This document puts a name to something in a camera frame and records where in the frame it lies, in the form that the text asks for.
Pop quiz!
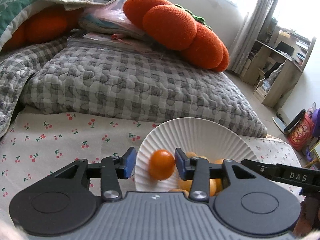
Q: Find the black laptop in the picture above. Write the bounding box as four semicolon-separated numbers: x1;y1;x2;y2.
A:
274;41;295;57

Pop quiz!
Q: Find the white oval board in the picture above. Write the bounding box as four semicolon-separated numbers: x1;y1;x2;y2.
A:
272;116;288;134

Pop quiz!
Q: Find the wooden desk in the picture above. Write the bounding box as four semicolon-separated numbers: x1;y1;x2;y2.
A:
239;27;317;108

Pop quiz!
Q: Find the large orange tangerine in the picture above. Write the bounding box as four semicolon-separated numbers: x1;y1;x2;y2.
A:
213;158;227;189

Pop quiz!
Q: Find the grey checked quilt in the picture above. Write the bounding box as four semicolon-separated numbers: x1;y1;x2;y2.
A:
0;39;268;139

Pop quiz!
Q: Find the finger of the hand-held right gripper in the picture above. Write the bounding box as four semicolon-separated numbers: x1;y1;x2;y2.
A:
240;158;279;181

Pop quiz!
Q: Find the small smooth orange tangerine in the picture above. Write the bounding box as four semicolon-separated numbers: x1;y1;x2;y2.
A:
169;189;190;198
149;149;176;181

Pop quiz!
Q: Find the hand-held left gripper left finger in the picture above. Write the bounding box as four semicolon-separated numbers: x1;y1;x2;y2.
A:
51;147;137;202

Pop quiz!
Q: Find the orange pumpkin cushion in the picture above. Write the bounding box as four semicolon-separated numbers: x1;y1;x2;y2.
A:
123;0;230;73

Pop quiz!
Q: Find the white ribbed plate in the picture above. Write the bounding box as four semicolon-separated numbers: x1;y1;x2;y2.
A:
135;117;259;193

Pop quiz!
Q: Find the purple object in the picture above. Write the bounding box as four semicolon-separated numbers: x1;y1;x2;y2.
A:
306;102;320;138

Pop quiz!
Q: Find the person's right hand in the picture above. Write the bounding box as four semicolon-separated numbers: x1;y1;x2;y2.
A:
294;197;320;237

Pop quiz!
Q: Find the flat stack of books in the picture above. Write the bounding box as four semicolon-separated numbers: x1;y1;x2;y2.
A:
67;31;162;52

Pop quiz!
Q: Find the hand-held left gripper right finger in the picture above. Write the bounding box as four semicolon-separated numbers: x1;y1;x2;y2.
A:
174;148;258;203

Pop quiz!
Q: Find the plain orange plush cushion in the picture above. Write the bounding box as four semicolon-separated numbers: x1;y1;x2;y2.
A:
1;4;81;52

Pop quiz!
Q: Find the grey curtain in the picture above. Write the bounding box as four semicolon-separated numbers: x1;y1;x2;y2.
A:
228;0;286;73

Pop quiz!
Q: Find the black flat board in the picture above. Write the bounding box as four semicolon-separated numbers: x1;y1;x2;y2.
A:
283;109;306;134

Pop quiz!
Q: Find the red shopping bag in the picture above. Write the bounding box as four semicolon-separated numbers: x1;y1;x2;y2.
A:
287;112;315;151

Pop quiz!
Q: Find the cherry-print bed sheet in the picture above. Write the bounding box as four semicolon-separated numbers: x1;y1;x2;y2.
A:
0;109;305;207

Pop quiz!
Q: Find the clear plastic bag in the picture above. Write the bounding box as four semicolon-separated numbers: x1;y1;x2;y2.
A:
78;0;151;41

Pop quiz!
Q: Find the green leaf-print pillow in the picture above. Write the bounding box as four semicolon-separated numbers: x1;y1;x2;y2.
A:
0;0;47;52

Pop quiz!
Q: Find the yellow citrus fruit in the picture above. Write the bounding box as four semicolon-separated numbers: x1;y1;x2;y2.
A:
178;177;217;197
184;151;210;161

